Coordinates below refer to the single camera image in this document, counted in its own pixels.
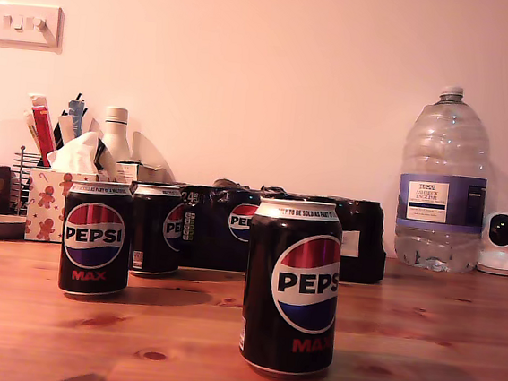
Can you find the black Pepsi Max can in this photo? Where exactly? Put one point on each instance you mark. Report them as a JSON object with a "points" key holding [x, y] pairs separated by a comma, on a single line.
{"points": [[153, 235], [292, 257], [94, 238]]}

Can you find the black shrink-wrapped Pepsi can pack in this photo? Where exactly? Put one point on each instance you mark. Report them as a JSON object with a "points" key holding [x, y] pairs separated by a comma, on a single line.
{"points": [[212, 249]]}

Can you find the small white carton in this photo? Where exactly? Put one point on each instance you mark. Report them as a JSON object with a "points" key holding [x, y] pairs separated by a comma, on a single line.
{"points": [[141, 173]]}

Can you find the white bottle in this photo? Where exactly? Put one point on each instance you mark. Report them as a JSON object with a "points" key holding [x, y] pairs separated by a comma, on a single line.
{"points": [[116, 136]]}

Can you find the blue packet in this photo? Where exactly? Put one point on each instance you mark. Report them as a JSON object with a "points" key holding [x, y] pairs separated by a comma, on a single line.
{"points": [[77, 112]]}

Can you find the large clear water bottle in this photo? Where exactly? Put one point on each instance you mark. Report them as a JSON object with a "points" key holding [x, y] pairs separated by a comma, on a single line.
{"points": [[446, 155]]}

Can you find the black white striped packet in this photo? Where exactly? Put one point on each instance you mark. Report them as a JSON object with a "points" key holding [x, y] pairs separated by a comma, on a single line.
{"points": [[64, 131]]}

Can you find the gingerbread print tissue box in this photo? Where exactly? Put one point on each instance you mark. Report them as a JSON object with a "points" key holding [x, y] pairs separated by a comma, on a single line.
{"points": [[44, 215]]}

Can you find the small white round camera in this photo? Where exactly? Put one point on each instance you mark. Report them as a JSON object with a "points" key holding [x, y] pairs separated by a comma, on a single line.
{"points": [[500, 250]]}

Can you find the white wall light switch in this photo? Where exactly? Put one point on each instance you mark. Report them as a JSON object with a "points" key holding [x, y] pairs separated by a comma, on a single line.
{"points": [[25, 38]]}

